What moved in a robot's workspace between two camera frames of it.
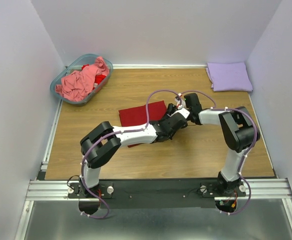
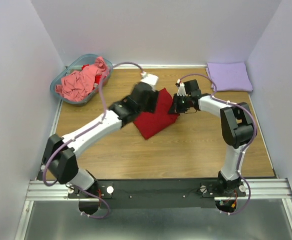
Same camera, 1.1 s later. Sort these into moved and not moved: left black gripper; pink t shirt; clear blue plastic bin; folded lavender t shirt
Moved: left black gripper
Not moved: pink t shirt; clear blue plastic bin; folded lavender t shirt
